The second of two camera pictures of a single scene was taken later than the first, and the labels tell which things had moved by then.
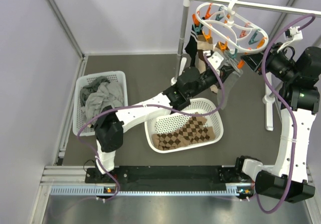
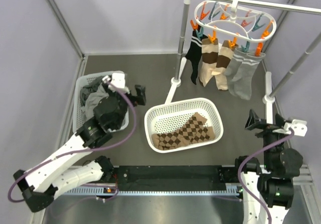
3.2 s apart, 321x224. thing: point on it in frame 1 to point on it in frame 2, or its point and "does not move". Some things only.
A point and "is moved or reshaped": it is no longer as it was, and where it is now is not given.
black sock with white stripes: [191, 46] is moved or reshaped
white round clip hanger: [229, 29] is moved or reshaped
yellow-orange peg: [222, 47] to [232, 44]
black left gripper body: [221, 74] to [133, 99]
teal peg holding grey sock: [234, 56] to [245, 49]
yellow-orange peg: [207, 36] to [213, 37]
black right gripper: [254, 61] to [253, 120]
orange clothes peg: [195, 19] to [195, 26]
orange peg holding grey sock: [241, 64] to [259, 49]
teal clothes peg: [197, 29] to [199, 34]
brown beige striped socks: [203, 44] is moved or reshaped
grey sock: [224, 88] to [234, 69]
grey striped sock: [223, 93] to [244, 81]
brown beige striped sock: [220, 48] is moved or reshaped
